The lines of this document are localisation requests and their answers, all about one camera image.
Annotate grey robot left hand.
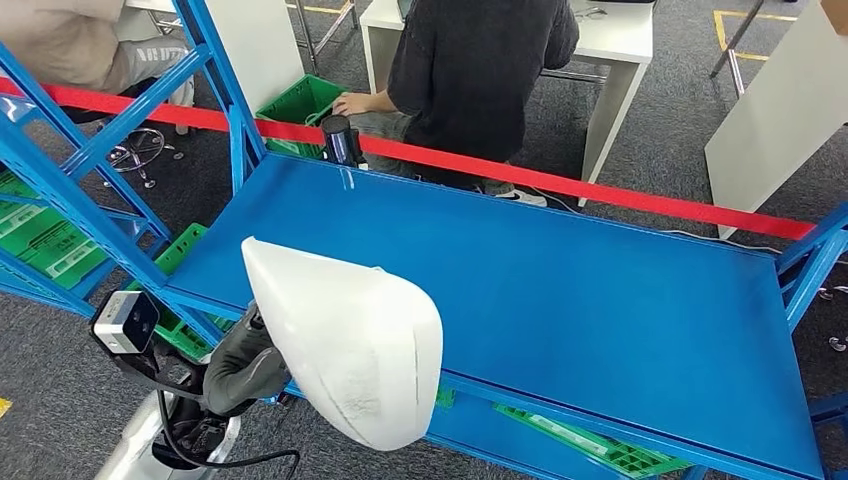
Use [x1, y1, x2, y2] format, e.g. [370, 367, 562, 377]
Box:
[201, 301, 293, 419]

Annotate white curved plastic part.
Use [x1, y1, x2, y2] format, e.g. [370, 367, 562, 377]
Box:
[240, 236, 444, 453]

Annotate blue metal shelf rack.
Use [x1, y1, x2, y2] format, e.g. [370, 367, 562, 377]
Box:
[0, 168, 174, 319]
[0, 0, 848, 480]

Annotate chrome chair base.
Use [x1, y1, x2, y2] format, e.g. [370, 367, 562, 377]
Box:
[818, 284, 848, 352]
[105, 127, 185, 190]

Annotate white panel desk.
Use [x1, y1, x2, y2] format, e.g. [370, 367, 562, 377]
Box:
[703, 0, 848, 240]
[125, 0, 306, 114]

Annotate metal table legs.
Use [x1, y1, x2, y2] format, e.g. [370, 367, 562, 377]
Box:
[291, 0, 359, 74]

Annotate red barrier belt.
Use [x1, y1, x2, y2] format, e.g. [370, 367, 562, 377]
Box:
[0, 76, 816, 241]

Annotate person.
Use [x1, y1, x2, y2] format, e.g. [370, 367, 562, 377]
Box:
[331, 0, 581, 208]
[0, 0, 197, 124]

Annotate metal table leg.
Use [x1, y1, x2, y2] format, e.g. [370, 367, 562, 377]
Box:
[710, 0, 766, 101]

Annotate brown cardboard box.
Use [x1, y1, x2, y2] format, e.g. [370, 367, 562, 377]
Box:
[820, 0, 848, 38]

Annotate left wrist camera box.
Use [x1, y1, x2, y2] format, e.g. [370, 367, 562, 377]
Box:
[90, 290, 200, 399]

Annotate black barrier post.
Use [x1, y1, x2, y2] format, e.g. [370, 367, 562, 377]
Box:
[319, 114, 364, 170]

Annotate white floor cable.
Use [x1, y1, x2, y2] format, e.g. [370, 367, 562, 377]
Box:
[662, 228, 783, 256]

